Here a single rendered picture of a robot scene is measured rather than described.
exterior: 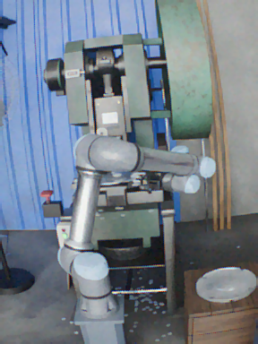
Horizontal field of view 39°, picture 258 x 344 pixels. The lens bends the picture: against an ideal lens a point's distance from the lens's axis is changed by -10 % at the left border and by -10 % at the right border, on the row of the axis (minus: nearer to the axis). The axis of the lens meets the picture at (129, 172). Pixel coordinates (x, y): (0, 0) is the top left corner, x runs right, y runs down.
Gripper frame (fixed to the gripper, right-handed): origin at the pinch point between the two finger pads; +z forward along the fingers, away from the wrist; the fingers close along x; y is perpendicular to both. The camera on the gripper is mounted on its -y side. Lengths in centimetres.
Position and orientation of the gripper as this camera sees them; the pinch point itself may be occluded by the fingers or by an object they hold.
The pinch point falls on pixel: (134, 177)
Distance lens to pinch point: 186.5
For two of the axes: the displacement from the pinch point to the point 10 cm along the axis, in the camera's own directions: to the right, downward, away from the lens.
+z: -7.4, -0.5, 6.6
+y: -6.5, 2.5, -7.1
